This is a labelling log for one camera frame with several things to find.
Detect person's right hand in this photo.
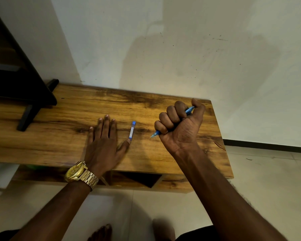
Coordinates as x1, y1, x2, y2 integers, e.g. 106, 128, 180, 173
154, 98, 206, 158

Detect person's black shorts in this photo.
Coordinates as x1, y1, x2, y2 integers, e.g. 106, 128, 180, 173
0, 224, 218, 241

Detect person's left forearm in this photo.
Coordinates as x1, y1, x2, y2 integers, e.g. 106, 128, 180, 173
11, 162, 106, 241

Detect wooden low cabinet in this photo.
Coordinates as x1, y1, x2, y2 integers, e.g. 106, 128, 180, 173
0, 83, 234, 194

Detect person's left hand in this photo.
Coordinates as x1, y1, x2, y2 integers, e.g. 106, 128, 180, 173
83, 114, 131, 176

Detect person's bare left foot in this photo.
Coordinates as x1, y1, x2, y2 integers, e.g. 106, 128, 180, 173
87, 224, 113, 241

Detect gold metal wristwatch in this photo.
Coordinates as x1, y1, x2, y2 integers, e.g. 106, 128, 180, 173
64, 161, 99, 192

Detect blue ballpoint pen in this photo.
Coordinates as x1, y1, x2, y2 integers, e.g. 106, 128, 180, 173
150, 106, 195, 138

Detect black television with stand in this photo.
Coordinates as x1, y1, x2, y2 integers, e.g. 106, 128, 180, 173
0, 4, 60, 132

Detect person's right forearm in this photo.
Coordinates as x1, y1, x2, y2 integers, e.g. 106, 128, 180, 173
171, 147, 289, 241

